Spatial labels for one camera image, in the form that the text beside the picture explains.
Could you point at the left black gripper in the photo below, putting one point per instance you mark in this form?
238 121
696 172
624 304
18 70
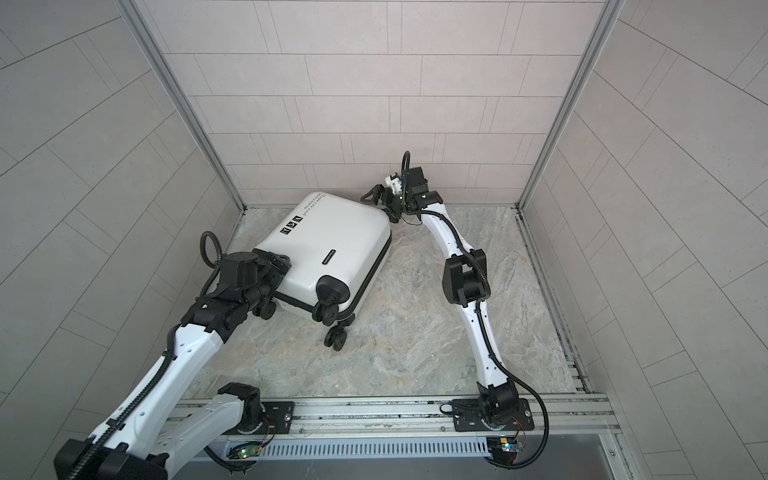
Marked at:
276 275

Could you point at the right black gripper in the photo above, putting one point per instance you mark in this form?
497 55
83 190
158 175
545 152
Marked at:
396 216

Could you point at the white black-lined carry-on suitcase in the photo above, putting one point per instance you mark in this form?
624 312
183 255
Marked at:
336 249

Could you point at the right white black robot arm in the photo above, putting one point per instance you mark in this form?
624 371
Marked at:
466 285

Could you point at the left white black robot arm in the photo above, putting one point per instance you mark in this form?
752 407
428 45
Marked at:
203 330

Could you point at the left green circuit board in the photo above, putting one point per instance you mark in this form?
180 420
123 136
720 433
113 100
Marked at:
245 451

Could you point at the green circuit board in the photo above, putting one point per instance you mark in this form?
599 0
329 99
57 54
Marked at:
504 450
245 451

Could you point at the right green circuit board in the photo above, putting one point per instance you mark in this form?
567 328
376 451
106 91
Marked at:
504 450

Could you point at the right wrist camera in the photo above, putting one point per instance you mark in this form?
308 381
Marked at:
394 184

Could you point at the aluminium mounting rail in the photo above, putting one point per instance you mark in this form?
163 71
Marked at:
366 417

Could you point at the right aluminium corner post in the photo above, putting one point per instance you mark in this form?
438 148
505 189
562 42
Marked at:
606 20

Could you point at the aluminium corner post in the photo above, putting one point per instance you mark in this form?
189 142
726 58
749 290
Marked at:
606 20
141 33

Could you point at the left aluminium corner post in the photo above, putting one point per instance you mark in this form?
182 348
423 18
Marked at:
141 33

